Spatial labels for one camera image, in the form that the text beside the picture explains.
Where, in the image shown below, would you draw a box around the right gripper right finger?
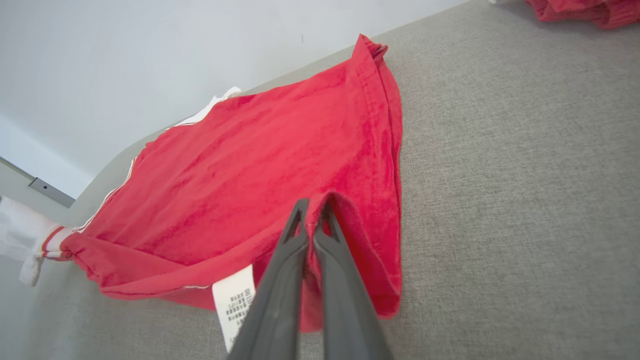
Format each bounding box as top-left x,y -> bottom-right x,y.
312,200 -> 393,360

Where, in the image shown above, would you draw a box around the red jersey with number 23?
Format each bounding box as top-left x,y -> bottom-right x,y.
0,34 -> 403,353

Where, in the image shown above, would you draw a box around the dark wall baseboard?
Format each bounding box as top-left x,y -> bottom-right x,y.
0,156 -> 76,208

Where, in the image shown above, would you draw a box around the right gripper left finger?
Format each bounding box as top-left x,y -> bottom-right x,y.
227,198 -> 310,360

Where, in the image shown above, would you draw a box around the red shorts with white waistband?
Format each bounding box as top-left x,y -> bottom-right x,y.
490,0 -> 640,29

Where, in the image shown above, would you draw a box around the grey fabric sofa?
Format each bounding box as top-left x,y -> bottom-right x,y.
0,0 -> 640,360

